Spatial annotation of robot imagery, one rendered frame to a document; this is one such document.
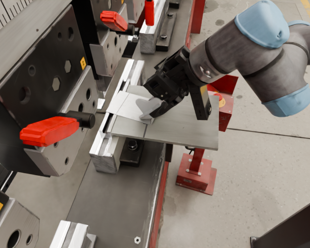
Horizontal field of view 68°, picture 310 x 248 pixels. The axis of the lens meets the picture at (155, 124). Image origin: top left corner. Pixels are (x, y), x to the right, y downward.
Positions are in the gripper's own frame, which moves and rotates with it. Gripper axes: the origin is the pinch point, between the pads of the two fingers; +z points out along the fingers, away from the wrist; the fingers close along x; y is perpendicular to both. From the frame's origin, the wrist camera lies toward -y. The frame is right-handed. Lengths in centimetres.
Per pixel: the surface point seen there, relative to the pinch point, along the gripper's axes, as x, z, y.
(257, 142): -81, 43, -106
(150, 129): 5.4, -0.9, -2.5
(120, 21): 9.8, -22.2, 18.3
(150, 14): -14.3, -10.4, 15.1
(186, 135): 4.0, -6.7, -9.3
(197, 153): -35, 43, -54
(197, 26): -214, 88, -38
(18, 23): 24.5, -26.4, 23.8
